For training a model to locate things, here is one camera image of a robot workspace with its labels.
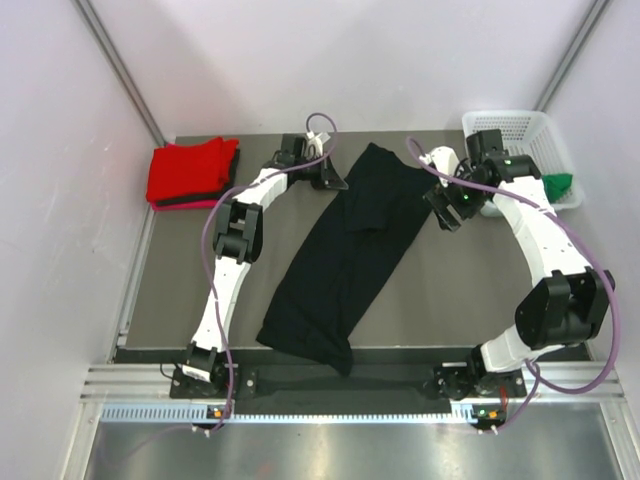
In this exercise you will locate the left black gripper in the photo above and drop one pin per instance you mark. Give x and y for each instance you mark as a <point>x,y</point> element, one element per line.
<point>327,178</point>

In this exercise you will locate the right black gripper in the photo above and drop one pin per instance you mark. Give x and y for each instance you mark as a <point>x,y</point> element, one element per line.
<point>440,197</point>

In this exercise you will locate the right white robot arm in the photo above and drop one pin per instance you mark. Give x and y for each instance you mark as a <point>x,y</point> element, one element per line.
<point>570,293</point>

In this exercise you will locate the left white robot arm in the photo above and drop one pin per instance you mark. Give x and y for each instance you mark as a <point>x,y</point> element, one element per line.
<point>234,235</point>

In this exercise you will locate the white plastic basket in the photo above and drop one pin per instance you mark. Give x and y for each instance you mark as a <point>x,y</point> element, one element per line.
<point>531,133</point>

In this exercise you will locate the green crumpled t shirt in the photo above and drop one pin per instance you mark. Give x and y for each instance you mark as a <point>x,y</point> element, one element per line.
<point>556,186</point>

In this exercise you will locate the folded pink t shirt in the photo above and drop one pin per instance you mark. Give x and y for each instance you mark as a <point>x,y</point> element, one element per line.
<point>195,205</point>

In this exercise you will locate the folded red t shirt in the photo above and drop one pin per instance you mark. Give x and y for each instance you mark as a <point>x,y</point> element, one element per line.
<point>177,170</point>

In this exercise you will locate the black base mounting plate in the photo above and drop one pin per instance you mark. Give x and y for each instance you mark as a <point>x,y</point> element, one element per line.
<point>369,389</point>

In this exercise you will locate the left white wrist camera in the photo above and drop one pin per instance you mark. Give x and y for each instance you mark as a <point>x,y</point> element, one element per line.
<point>315,144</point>

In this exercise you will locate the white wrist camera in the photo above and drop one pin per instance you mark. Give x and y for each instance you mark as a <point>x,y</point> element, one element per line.
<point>444,160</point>
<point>315,144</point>

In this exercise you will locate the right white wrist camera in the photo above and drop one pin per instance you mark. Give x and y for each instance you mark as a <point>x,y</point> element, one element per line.
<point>444,160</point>

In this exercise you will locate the left aluminium corner post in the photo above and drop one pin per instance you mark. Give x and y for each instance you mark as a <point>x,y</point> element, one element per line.
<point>102,38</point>

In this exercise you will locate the aluminium corner post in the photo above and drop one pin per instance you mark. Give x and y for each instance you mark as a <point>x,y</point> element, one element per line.
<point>578,40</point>
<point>102,38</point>

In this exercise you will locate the right aluminium corner post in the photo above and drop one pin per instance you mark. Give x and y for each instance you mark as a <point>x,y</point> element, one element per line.
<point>578,40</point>

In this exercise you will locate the slotted grey cable duct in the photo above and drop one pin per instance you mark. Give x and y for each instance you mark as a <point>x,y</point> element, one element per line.
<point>209,415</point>

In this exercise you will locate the aluminium front rail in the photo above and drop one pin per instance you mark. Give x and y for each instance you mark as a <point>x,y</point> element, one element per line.
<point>145,382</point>

